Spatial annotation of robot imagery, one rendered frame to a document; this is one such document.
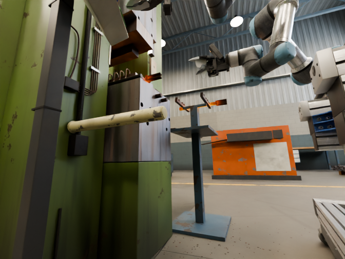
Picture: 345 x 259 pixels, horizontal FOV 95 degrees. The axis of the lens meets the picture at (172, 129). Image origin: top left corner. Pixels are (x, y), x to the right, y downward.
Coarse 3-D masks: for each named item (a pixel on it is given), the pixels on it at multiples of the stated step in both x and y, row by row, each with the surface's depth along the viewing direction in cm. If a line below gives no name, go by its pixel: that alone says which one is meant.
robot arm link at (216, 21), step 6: (222, 0) 63; (228, 0) 66; (234, 0) 67; (216, 6) 64; (222, 6) 65; (228, 6) 67; (210, 12) 68; (216, 12) 67; (222, 12) 68; (216, 18) 70; (222, 18) 70; (216, 24) 74
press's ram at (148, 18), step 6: (120, 0) 101; (126, 0) 99; (120, 6) 100; (126, 12) 97; (132, 12) 97; (138, 12) 102; (144, 12) 109; (150, 12) 118; (126, 18) 101; (132, 18) 101; (138, 18) 103; (144, 18) 108; (150, 18) 118; (144, 24) 108; (150, 24) 116; (150, 30) 115; (156, 30) 124; (156, 36) 123; (156, 42) 122
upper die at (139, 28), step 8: (128, 24) 102; (136, 24) 99; (128, 32) 100; (136, 32) 100; (144, 32) 107; (128, 40) 106; (136, 40) 106; (144, 40) 107; (152, 40) 117; (112, 48) 114; (120, 48) 114; (144, 48) 114; (152, 48) 115
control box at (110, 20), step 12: (84, 0) 60; (96, 0) 46; (108, 0) 48; (96, 12) 49; (108, 12) 51; (120, 12) 53; (108, 24) 54; (120, 24) 57; (108, 36) 58; (120, 36) 61
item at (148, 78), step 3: (159, 72) 99; (150, 75) 101; (153, 75) 101; (156, 75) 100; (159, 75) 99; (147, 78) 102; (150, 78) 101; (153, 78) 100; (156, 78) 100; (159, 78) 100; (147, 81) 103; (150, 81) 103
